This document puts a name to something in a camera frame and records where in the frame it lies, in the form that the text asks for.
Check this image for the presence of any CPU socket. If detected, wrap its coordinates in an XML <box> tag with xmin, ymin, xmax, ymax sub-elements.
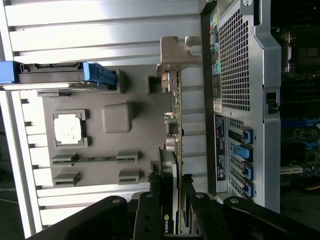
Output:
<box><xmin>282</xmin><ymin>32</ymin><xmax>320</xmax><ymax>76</ymax></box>

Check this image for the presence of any green RAM stick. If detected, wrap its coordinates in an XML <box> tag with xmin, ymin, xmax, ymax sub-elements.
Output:
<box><xmin>51</xmin><ymin>155</ymin><xmax>139</xmax><ymax>164</ymax></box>

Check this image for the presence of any white expansion slot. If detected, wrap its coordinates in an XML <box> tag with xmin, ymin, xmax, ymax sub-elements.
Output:
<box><xmin>279</xmin><ymin>166</ymin><xmax>304</xmax><ymax>175</ymax></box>

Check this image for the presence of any open PC case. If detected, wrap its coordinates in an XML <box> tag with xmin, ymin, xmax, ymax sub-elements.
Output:
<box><xmin>199</xmin><ymin>0</ymin><xmax>320</xmax><ymax>216</ymax></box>

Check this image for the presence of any hard disk with blue carrier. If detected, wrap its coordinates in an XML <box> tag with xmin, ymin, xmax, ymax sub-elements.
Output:
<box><xmin>0</xmin><ymin>60</ymin><xmax>118</xmax><ymax>93</ymax></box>

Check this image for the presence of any silver CPU chip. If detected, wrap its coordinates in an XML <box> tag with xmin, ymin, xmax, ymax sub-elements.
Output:
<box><xmin>53</xmin><ymin>114</ymin><xmax>84</xmax><ymax>146</ymax></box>

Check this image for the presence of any grey parts rack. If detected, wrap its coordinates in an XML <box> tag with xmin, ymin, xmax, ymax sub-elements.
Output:
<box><xmin>36</xmin><ymin>66</ymin><xmax>186</xmax><ymax>188</ymax></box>

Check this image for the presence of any blue expansion slot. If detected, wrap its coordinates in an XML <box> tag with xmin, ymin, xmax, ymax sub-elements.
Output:
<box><xmin>282</xmin><ymin>119</ymin><xmax>320</xmax><ymax>128</ymax></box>

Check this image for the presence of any green motherboard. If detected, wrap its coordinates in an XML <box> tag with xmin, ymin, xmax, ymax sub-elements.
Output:
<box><xmin>269</xmin><ymin>23</ymin><xmax>320</xmax><ymax>193</ymax></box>

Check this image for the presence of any blue slot latch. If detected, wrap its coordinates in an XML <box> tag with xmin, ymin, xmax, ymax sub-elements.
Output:
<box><xmin>231</xmin><ymin>144</ymin><xmax>254</xmax><ymax>161</ymax></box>
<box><xmin>243</xmin><ymin>183</ymin><xmax>254</xmax><ymax>198</ymax></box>
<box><xmin>241</xmin><ymin>164</ymin><xmax>254</xmax><ymax>180</ymax></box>
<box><xmin>241</xmin><ymin>127</ymin><xmax>253</xmax><ymax>145</ymax></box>

